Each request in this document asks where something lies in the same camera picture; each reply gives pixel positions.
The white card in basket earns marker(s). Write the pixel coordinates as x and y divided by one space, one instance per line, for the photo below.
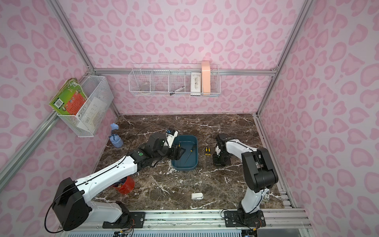
195 84

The pink box in basket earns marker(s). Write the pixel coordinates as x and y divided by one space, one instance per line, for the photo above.
206 77

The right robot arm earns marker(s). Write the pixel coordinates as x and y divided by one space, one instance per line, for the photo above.
259 172

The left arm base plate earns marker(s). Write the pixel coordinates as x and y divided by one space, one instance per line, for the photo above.
127 221

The small white eraser block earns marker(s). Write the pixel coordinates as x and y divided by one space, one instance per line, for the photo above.
197 196

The green red booklet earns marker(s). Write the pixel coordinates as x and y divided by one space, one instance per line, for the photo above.
69 99

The grey cup in basket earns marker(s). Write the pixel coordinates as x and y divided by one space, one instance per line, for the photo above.
145 86

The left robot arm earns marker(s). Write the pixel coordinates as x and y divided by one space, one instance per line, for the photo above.
73 203

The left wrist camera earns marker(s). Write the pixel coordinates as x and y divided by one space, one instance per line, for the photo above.
171 134

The black marker in basket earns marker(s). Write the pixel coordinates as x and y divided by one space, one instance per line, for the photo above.
177 90

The white papers in basket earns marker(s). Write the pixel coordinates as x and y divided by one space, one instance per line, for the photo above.
91 115

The white mesh side basket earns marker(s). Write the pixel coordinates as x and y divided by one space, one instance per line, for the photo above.
93 86

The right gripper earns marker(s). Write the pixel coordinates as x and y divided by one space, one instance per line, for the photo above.
221 159

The blue spray bottle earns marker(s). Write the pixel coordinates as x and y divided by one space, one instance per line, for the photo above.
114 138

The teal plastic storage box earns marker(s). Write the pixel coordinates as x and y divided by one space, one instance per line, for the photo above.
187 142

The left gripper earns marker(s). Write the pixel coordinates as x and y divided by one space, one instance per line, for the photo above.
174 149

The red pencil cup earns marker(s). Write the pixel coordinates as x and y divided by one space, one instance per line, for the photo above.
125 185

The white wire wall basket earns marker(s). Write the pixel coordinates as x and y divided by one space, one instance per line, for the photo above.
167 77

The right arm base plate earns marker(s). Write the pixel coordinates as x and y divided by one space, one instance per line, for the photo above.
240 219

